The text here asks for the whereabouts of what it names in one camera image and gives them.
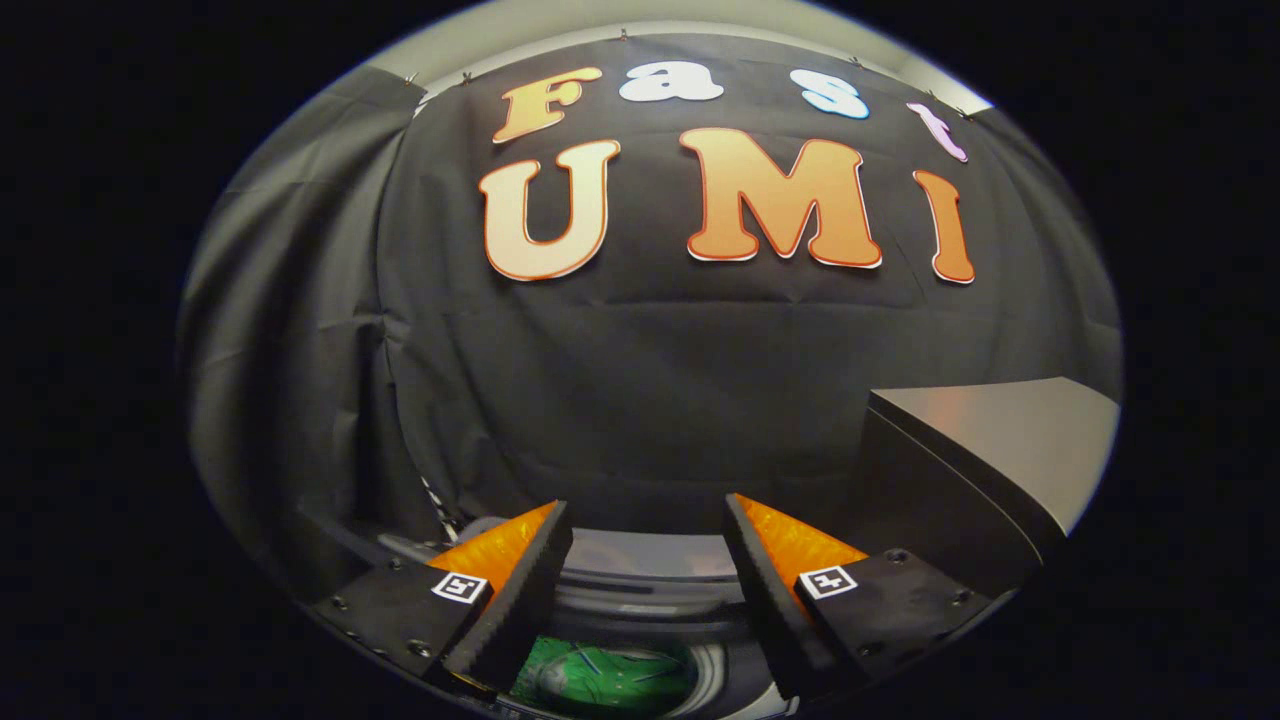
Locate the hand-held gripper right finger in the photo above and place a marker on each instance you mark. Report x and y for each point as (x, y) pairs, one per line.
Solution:
(770, 610)

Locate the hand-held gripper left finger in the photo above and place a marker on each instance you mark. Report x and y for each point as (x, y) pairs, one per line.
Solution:
(515, 610)

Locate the grey cabinet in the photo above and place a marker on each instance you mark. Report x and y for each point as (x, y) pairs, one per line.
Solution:
(1010, 440)

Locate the green polo shirt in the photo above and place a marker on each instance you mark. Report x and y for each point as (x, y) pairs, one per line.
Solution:
(610, 675)

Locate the black backdrop cloth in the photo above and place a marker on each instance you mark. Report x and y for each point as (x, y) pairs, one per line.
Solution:
(650, 380)

